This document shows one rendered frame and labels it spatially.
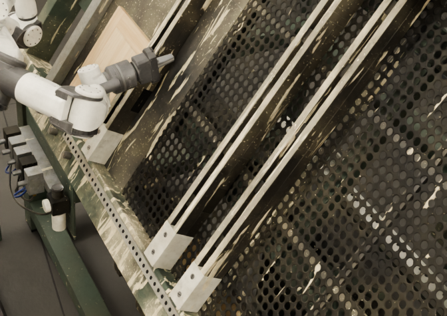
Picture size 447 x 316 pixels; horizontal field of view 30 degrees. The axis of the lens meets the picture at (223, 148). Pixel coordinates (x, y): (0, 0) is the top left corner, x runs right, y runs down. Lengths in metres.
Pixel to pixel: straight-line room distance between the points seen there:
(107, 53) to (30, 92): 0.65
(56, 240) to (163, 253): 1.21
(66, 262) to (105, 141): 0.85
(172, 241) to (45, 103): 0.51
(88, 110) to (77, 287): 1.23
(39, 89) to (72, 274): 1.25
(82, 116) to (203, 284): 0.55
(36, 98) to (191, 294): 0.66
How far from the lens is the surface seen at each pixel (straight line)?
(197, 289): 2.25
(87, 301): 3.28
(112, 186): 2.66
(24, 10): 2.91
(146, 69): 2.53
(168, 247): 2.35
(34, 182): 2.94
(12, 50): 2.51
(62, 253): 3.46
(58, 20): 3.25
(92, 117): 2.25
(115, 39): 2.88
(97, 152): 2.71
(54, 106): 2.24
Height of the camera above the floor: 2.65
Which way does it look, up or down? 38 degrees down
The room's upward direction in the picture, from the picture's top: 6 degrees clockwise
